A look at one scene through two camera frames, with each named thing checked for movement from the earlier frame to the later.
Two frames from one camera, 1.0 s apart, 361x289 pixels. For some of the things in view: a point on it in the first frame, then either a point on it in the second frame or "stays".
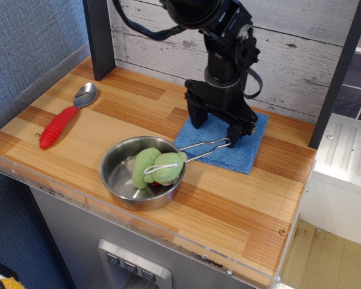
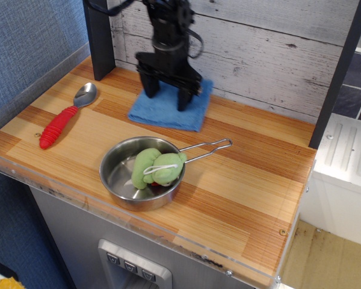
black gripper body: x=227 y=102 -> x=171 y=65
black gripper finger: x=198 y=114 -> x=150 y=84
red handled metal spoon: x=85 y=96 stays
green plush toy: x=150 y=165 stays
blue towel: x=211 y=144 -> x=163 y=108
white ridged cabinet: x=338 y=198 stays
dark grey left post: x=98 y=26 stays
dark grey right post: x=342 y=71 stays
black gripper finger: x=234 y=133 -> x=185 y=98
